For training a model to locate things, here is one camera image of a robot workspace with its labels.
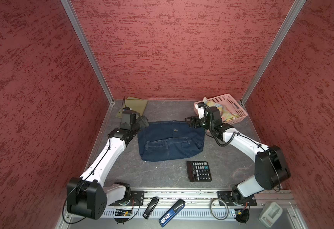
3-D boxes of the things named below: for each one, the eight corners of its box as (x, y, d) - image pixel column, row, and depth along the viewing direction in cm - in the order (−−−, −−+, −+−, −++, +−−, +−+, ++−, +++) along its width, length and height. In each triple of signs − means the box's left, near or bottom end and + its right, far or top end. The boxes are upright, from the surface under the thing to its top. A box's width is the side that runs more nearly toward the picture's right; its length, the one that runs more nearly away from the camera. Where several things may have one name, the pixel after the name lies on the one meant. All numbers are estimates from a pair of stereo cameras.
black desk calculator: (188, 182, 82) (188, 180, 79) (186, 163, 89) (187, 160, 86) (210, 182, 82) (212, 180, 79) (207, 163, 89) (208, 161, 86)
